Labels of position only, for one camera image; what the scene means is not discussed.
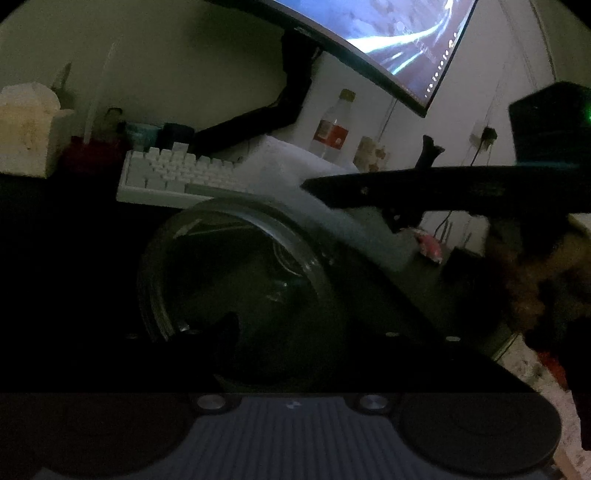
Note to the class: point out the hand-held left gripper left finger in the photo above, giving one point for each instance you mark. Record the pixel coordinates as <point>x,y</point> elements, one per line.
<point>226,339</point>

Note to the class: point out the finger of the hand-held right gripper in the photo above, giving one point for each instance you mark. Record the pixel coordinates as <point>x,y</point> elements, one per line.
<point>369,189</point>
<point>428,154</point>

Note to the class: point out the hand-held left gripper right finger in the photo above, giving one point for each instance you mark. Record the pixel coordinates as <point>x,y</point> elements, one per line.
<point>369,362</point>

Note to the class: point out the white tissue paper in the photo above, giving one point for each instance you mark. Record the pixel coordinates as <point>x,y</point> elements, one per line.
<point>332,226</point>

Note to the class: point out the clear glass bowl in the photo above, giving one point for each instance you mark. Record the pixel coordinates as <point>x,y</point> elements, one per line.
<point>258,258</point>

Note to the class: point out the patterned jar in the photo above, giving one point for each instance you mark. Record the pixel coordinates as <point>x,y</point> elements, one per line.
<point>371,154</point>

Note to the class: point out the red label plastic bottle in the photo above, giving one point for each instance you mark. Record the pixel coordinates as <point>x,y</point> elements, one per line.
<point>330,134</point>

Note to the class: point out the pink wrapped object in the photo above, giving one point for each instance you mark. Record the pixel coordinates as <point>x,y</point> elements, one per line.
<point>429,247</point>

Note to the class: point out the curved computer monitor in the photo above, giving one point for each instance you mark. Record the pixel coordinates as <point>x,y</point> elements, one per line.
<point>392,37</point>

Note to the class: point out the white mechanical keyboard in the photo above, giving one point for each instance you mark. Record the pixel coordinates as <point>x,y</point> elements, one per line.
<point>171,170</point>

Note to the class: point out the patterned cloth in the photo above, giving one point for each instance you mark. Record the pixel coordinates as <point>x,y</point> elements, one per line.
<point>545,401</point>

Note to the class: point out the blue and white cup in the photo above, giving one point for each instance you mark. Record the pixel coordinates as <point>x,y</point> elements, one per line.
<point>141,136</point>

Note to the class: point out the red dish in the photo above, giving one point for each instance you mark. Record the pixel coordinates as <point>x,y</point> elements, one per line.
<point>90,157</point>

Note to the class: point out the upright white panel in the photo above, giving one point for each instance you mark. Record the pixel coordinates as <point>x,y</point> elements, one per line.
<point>92,120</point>

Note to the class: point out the cream tissue box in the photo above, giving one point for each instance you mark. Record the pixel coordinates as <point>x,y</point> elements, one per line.
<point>27,134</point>

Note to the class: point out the black wall plug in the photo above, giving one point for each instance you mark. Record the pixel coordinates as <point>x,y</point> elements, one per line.
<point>485,136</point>

